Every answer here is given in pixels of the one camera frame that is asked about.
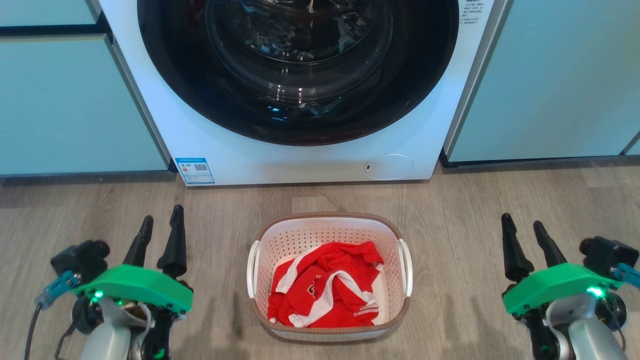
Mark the white perforated laundry basket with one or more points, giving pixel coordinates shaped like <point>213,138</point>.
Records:
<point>327,235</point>

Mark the light blue cabinet drawer front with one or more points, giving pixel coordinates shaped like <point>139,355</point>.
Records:
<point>47,11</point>

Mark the black round washer door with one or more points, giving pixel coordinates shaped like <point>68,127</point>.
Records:
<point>300,75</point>

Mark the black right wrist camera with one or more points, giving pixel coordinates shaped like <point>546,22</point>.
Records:
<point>606,255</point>

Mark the blue energy label sticker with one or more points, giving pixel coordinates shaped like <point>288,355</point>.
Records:
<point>195,171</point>

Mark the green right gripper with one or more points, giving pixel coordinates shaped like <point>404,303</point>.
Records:
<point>552,286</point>

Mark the light blue cabinet panel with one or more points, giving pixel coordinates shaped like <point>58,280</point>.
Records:
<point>65,105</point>
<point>555,80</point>

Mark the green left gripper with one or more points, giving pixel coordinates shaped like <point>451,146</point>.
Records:
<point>137,287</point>

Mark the red white striped garment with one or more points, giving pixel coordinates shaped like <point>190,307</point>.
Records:
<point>325,285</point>

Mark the white front-load washing machine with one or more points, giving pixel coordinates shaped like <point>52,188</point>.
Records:
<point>310,155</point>

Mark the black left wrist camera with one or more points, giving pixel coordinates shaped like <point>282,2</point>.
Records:
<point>80,260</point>

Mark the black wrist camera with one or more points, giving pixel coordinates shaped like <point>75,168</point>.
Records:
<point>606,255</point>
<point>80,260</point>

